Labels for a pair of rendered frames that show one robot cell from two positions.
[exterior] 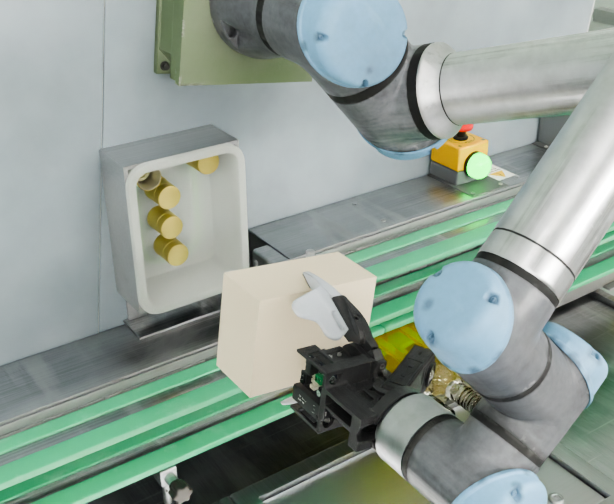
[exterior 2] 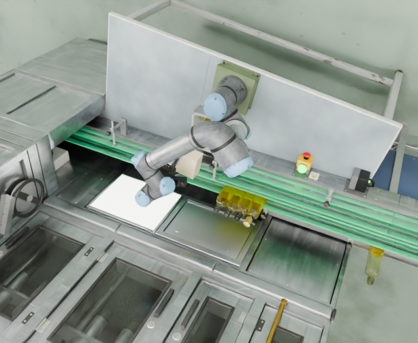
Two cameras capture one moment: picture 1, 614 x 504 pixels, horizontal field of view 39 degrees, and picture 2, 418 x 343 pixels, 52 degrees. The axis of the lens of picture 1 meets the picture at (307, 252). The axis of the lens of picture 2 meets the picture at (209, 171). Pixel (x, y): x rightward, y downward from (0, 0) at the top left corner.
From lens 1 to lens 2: 1.68 m
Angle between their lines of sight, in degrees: 48
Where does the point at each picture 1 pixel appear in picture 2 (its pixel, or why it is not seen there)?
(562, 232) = (152, 155)
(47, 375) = not seen: hidden behind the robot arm
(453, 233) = (271, 178)
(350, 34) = (209, 107)
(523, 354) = (141, 170)
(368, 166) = (276, 149)
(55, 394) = not seen: hidden behind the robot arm
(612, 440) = (269, 260)
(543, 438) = (150, 192)
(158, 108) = not seen: hidden behind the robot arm
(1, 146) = (179, 94)
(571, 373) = (158, 185)
